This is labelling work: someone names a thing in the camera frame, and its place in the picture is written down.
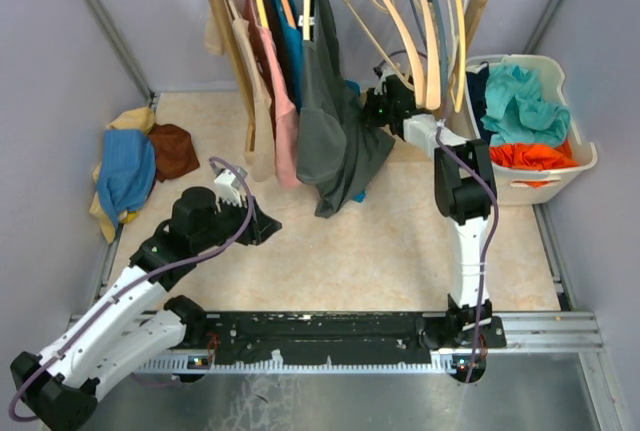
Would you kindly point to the teal blue hanging t-shirt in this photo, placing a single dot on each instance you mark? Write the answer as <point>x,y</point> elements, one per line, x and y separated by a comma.
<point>293,41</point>

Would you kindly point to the beige hanging t-shirt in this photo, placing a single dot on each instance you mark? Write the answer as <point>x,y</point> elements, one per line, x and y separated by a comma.
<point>250,76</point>

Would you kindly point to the navy garment in basket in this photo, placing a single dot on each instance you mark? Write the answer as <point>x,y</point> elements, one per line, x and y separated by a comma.
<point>476,83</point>

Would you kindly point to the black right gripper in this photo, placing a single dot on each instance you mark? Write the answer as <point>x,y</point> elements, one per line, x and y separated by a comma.
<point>367,113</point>

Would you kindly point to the white laundry basket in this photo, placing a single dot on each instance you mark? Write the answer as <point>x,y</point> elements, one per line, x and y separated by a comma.
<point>520,187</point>

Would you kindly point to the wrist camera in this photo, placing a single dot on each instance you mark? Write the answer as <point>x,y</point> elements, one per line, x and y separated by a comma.
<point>228,187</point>
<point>388,81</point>

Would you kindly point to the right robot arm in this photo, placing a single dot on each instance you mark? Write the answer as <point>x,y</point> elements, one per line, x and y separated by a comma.
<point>465,194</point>

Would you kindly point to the turquoise garment in basket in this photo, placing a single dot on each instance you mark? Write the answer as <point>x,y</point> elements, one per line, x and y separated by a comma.
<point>517,112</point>

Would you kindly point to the yellow cream hanger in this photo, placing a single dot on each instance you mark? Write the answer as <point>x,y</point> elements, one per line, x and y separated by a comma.
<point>457,58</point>

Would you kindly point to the brown folded cloth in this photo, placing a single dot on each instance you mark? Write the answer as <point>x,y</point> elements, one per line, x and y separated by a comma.
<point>175,155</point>

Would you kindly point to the dark grey t-shirt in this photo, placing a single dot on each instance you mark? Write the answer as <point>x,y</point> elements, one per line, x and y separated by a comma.
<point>338,153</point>

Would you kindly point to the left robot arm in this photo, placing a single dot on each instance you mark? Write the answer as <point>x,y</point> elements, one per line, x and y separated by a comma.
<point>136,319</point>

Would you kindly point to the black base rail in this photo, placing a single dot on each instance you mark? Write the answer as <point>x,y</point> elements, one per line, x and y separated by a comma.
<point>359,338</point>

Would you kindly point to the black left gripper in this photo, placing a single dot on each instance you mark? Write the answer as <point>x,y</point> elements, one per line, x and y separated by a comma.
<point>259,228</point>

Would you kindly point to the blue folded cloth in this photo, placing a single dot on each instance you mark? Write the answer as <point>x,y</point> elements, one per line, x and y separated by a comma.
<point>127,172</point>

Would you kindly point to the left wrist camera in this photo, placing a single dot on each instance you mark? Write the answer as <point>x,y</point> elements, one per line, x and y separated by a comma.
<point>228,187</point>

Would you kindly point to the pink hanging t-shirt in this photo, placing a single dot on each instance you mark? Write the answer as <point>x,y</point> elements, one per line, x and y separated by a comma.
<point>276,119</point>

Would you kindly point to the yellow cloth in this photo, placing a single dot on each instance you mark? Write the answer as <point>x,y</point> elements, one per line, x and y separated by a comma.
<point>141,119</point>

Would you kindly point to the orange garment in basket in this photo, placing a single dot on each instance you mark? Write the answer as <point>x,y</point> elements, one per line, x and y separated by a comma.
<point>533,157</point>

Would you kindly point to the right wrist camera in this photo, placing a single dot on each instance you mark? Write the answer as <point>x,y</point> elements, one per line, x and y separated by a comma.
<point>388,81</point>

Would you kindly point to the cream wooden hanger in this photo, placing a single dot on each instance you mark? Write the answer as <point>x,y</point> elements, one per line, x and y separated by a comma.
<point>395,26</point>
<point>426,78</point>
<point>307,20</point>

